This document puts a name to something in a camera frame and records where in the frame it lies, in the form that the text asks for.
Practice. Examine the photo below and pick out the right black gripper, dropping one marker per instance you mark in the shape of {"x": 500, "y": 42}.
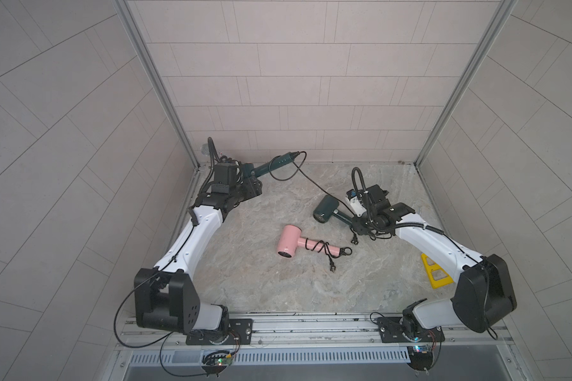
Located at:
{"x": 357, "y": 226}

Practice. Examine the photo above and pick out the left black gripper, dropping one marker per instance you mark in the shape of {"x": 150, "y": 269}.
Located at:
{"x": 249, "y": 187}

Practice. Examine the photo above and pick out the green hair dryer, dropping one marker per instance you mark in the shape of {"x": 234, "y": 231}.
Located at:
{"x": 328, "y": 208}
{"x": 249, "y": 170}

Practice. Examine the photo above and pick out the pink hair dryer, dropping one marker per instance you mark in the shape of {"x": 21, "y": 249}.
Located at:
{"x": 291, "y": 240}

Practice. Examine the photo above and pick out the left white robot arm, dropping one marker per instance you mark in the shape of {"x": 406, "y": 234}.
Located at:
{"x": 165, "y": 297}

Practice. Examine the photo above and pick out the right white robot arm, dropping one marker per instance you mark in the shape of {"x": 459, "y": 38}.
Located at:
{"x": 484, "y": 291}

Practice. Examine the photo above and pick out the yellow sticker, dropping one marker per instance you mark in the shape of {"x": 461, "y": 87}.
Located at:
{"x": 436, "y": 275}

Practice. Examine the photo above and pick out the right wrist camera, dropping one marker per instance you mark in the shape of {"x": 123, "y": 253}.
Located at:
{"x": 374, "y": 196}

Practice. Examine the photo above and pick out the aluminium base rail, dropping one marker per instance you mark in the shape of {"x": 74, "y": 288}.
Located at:
{"x": 276, "y": 330}

